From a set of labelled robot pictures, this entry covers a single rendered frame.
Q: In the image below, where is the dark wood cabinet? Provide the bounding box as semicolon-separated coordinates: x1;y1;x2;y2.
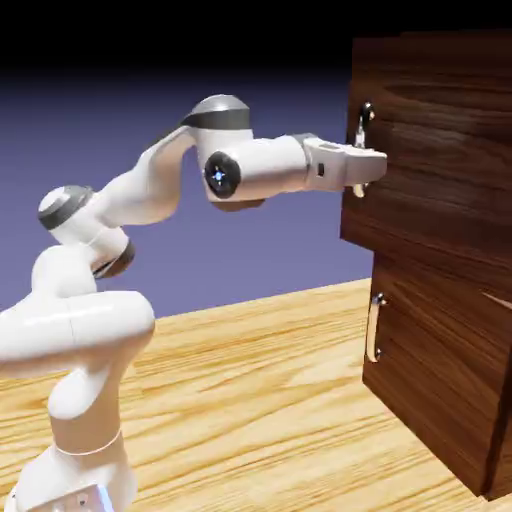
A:
339;28;512;502

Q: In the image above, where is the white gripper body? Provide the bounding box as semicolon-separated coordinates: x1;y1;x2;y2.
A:
342;144;388;188

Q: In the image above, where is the curved metal handle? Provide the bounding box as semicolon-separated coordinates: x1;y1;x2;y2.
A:
365;292;389;364
351;101;376;200

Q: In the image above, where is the dark wood door with handle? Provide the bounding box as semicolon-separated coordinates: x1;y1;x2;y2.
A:
339;82;512;309

